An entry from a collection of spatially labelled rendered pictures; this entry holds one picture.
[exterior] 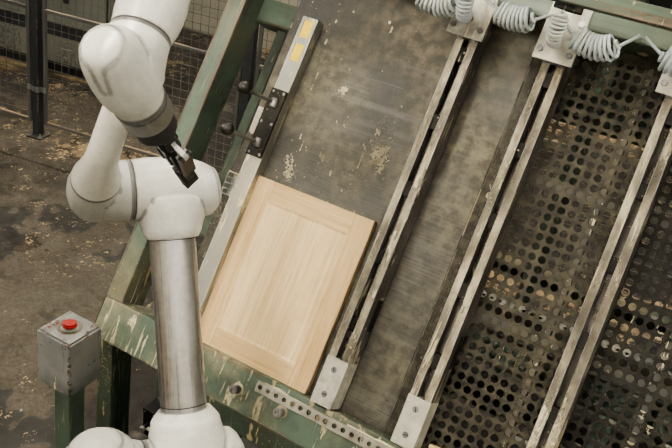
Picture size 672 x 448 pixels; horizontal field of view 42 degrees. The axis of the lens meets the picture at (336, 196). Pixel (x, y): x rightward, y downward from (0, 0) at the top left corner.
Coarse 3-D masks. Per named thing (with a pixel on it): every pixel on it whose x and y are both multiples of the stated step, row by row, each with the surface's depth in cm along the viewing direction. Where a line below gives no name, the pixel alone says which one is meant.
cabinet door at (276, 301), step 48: (288, 192) 241; (240, 240) 244; (288, 240) 239; (336, 240) 234; (240, 288) 242; (288, 288) 236; (336, 288) 231; (240, 336) 239; (288, 336) 234; (288, 384) 231
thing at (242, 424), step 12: (156, 372) 243; (156, 384) 245; (156, 396) 247; (144, 408) 234; (156, 408) 235; (216, 408) 235; (228, 408) 233; (144, 420) 236; (228, 420) 234; (240, 420) 232; (252, 420) 229; (144, 432) 238; (240, 432) 233; (252, 432) 231; (264, 432) 229; (276, 432) 226; (252, 444) 231; (264, 444) 230; (276, 444) 228; (288, 444) 225; (300, 444) 224
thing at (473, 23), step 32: (480, 0) 221; (448, 32) 223; (480, 32) 218; (448, 64) 225; (448, 96) 223; (448, 128) 226; (416, 160) 224; (416, 192) 222; (384, 224) 224; (384, 256) 222; (384, 288) 225; (352, 320) 223; (352, 352) 221; (320, 384) 222
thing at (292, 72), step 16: (304, 16) 246; (320, 32) 248; (304, 48) 245; (288, 64) 246; (304, 64) 246; (288, 80) 245; (288, 96) 245; (272, 144) 246; (256, 160) 244; (240, 176) 245; (256, 176) 244; (240, 192) 244; (240, 208) 243; (224, 224) 244; (224, 240) 243; (208, 256) 244; (224, 256) 244; (208, 272) 244; (208, 288) 243
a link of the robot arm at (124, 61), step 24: (120, 24) 135; (144, 24) 135; (96, 48) 128; (120, 48) 128; (144, 48) 132; (168, 48) 139; (96, 72) 129; (120, 72) 129; (144, 72) 132; (96, 96) 135; (120, 96) 132; (144, 96) 135
